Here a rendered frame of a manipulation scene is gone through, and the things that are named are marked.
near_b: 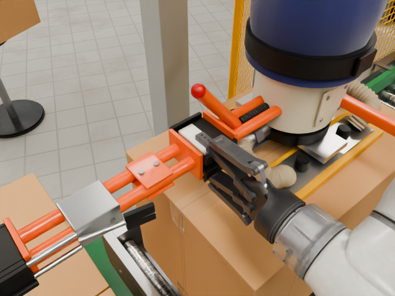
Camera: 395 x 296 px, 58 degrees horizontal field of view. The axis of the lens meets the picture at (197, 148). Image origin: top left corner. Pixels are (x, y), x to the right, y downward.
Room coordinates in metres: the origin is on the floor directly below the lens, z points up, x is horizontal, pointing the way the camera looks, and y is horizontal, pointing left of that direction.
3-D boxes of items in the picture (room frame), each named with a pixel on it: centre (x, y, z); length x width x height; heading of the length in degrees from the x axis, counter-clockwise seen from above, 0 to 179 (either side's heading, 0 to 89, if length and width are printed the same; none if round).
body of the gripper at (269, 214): (0.32, -0.10, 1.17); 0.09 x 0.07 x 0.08; 40
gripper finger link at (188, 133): (0.44, 0.00, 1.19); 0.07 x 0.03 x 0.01; 40
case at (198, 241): (0.59, -0.20, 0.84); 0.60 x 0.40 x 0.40; 129
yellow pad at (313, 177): (0.54, -0.26, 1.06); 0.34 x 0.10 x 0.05; 130
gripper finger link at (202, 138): (0.42, -0.02, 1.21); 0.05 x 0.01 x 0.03; 40
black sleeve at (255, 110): (0.53, -0.11, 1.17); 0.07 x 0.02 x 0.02; 130
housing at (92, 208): (0.31, 0.16, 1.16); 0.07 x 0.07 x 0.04; 40
